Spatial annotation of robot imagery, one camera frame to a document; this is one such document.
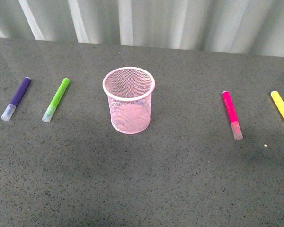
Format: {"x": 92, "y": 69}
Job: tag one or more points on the pink mesh cup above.
{"x": 129, "y": 92}

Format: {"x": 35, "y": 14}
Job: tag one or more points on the pink marker pen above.
{"x": 235, "y": 126}

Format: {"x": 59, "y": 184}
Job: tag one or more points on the purple marker pen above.
{"x": 11, "y": 107}

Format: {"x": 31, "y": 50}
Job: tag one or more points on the white curtain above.
{"x": 234, "y": 26}

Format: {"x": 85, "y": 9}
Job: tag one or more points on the yellow marker pen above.
{"x": 278, "y": 102}

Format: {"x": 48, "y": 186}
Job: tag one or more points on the green marker pen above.
{"x": 56, "y": 100}

